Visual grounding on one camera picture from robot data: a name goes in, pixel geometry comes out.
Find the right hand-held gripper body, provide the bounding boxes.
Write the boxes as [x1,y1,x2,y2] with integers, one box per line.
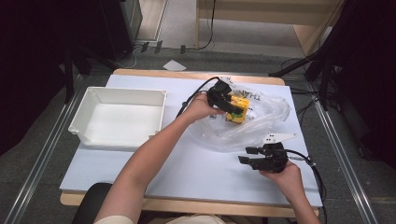
[249,133,298,174]

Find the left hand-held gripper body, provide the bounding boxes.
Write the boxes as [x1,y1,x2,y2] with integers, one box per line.
[206,79,233,110]

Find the yellow juice carton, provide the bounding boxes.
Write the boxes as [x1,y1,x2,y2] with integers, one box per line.
[225,95,251,125]

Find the clear smiley plastic bag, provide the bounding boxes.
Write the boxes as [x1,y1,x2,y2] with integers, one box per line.
[189,76,292,154]

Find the person's left hand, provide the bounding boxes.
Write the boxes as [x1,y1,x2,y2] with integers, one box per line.
[182,92,226,124]

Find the person's right hand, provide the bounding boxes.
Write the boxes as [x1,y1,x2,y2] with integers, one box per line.
[260,161,304,203]

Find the white table mat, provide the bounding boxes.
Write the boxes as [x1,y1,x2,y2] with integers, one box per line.
[59,74,324,208]

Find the white paper sheet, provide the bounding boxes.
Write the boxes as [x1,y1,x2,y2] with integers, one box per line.
[163,59,188,72]

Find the wooden table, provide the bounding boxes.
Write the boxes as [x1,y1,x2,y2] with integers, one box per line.
[60,68,320,218]

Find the person's beige shirt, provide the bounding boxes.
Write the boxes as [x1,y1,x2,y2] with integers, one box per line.
[92,214,227,224]

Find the black stand legs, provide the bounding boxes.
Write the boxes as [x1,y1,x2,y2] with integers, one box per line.
[268,46,335,111]
[60,43,125,105]

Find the light wooden shelf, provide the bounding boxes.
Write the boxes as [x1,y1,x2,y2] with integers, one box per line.
[194,0,347,58]

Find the white plastic bin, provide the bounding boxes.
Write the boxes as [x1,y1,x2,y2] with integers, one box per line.
[67,86,168,149]

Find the black cabinet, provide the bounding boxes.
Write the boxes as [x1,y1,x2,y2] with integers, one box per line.
[0,0,144,63]

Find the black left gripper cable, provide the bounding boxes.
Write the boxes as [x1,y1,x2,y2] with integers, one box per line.
[175,76,220,119]

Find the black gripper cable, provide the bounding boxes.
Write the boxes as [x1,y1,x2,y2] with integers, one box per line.
[284,148,328,224]
[175,76,220,119]

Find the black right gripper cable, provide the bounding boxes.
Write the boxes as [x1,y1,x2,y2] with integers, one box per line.
[284,148,328,224]

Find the metal floor rail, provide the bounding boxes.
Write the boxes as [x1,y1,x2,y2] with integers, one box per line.
[3,74,92,224]
[312,100,379,224]

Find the black floor cable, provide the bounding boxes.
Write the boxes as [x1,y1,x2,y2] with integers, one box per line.
[186,0,218,52]

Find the white floor cable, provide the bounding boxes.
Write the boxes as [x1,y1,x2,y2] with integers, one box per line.
[119,46,144,70]

